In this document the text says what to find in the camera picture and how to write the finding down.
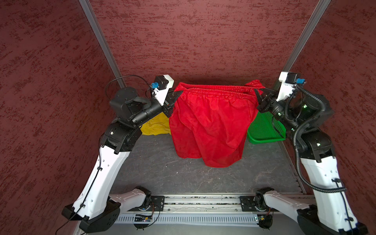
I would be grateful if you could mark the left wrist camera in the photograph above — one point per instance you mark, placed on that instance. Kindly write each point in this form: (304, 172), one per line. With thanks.
(160, 87)

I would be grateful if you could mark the aluminium mounting rail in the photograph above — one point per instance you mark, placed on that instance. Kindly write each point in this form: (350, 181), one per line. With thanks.
(202, 203)

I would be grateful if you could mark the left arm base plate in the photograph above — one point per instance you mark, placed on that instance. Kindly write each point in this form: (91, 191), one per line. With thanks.
(152, 202)

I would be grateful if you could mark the right circuit board with wires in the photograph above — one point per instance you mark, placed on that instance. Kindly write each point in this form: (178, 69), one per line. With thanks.
(265, 221)

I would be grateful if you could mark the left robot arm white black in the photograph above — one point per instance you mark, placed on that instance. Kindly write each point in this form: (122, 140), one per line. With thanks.
(94, 208)

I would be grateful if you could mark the green plastic basket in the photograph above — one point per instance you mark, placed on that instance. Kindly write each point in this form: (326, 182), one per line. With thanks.
(266, 129)

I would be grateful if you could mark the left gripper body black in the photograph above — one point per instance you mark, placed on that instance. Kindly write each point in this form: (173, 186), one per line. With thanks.
(166, 106)

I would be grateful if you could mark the left corner aluminium profile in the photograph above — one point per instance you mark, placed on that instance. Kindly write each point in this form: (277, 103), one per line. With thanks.
(92, 19)

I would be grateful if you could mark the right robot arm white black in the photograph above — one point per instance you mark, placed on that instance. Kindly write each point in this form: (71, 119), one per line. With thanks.
(302, 113)

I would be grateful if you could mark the white perforated vent strip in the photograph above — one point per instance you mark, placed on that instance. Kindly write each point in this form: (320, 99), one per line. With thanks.
(245, 220)

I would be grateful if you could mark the left circuit board with wires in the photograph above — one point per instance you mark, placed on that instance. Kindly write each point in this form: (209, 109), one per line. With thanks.
(143, 218)

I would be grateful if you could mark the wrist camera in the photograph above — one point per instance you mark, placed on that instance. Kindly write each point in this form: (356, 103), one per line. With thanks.
(160, 87)
(288, 80)

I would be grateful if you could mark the circuit board with wires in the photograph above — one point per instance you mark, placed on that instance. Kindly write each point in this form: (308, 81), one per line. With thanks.
(143, 218)
(265, 221)

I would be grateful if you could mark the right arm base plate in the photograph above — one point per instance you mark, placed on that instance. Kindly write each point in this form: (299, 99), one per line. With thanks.
(252, 203)

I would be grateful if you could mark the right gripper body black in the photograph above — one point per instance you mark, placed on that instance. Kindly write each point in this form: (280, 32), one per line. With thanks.
(268, 105)

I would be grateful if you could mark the corner aluminium profile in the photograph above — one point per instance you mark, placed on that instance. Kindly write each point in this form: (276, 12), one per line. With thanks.
(310, 26)
(92, 19)

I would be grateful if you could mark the red shorts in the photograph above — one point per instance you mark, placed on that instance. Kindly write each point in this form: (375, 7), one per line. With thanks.
(210, 122)

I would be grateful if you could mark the yellow shorts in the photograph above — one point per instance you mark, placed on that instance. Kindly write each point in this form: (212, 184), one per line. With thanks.
(156, 126)

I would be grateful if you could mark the right corner aluminium profile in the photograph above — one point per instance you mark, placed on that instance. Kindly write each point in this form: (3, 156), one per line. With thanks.
(310, 26)

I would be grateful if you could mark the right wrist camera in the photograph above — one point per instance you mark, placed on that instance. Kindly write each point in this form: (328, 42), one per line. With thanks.
(288, 80)

